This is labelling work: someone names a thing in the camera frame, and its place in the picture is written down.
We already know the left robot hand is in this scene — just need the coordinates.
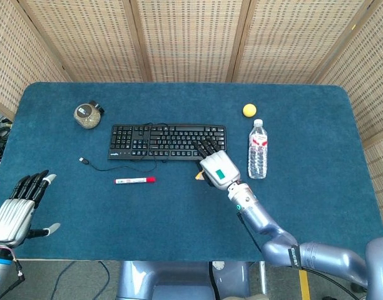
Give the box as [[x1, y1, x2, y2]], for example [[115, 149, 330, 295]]
[[0, 169, 61, 249]]

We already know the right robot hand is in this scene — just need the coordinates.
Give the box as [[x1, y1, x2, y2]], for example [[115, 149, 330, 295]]
[[191, 135, 242, 191]]

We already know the clear plastic water bottle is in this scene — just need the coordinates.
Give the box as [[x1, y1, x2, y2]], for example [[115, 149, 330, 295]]
[[248, 118, 269, 180]]

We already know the black computer keyboard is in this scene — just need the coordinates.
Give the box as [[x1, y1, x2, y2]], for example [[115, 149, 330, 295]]
[[108, 124, 227, 162]]

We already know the red whiteboard marker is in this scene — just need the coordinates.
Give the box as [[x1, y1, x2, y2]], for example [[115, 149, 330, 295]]
[[115, 176, 156, 185]]

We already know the blue table cloth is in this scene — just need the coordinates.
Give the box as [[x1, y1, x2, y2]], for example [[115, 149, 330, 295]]
[[0, 81, 383, 262]]

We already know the blue grey robot torso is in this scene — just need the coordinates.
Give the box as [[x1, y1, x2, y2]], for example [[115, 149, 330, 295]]
[[116, 261, 268, 300]]

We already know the glass jar with black lid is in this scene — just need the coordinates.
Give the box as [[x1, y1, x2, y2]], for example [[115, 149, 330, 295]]
[[73, 100, 105, 129]]

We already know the woven wooden folding screen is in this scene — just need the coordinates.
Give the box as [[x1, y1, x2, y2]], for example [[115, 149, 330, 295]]
[[0, 0, 383, 238]]

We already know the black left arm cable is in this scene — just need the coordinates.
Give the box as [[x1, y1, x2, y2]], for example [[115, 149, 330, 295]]
[[0, 248, 26, 299]]

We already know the black keyboard usb cable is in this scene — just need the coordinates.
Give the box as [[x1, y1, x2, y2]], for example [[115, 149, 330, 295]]
[[79, 122, 168, 173]]

